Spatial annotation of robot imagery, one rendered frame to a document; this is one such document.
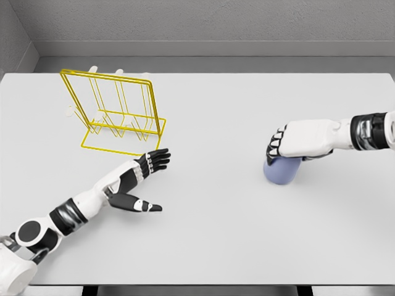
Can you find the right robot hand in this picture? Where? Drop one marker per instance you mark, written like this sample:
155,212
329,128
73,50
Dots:
304,138

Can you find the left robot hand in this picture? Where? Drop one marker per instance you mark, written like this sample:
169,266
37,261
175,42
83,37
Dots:
123,180

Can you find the blue cup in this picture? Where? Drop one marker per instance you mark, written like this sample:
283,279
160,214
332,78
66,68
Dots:
282,171

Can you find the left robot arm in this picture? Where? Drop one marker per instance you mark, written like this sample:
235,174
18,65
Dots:
55,222

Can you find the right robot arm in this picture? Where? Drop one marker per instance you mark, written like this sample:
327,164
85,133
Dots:
368,131

